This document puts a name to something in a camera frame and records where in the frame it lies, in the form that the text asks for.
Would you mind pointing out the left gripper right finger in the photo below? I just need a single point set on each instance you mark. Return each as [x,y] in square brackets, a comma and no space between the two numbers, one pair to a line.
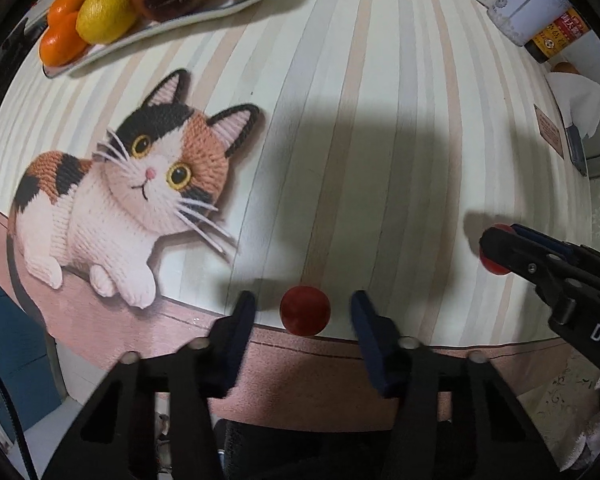
[403,369]

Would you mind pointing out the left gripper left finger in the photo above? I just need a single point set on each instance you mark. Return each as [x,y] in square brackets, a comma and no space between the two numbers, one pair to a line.
[206,368]

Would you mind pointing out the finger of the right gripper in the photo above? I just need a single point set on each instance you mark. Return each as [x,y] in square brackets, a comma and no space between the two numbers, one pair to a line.
[534,262]
[537,237]

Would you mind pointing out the red cherry tomato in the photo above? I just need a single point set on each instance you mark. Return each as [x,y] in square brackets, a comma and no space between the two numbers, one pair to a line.
[304,311]
[496,248]

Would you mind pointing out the yellow lemon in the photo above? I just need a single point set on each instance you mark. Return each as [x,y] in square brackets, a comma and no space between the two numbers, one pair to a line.
[105,21]

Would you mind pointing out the small orange tangerine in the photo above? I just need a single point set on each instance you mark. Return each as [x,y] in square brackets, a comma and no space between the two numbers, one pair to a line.
[59,9]

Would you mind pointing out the small brown card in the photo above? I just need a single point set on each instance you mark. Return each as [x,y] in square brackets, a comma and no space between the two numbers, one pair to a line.
[549,131]

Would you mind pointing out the white tissue pack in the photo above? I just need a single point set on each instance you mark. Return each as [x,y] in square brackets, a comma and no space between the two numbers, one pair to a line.
[578,100]

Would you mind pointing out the brown round fruit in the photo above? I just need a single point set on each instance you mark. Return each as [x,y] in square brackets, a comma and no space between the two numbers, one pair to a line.
[564,67]

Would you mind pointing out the blue cabinet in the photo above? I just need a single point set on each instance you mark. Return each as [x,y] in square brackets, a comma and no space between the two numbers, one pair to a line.
[24,364]

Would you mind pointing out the striped cat print mat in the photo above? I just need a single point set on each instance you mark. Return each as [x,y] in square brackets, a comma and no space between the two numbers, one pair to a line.
[394,133]

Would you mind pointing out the dark sauce bottle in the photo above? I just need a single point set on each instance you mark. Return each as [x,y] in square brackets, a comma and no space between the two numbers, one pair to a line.
[556,36]

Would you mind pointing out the silver gas canister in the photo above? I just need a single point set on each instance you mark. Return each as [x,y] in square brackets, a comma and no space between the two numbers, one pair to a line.
[520,20]

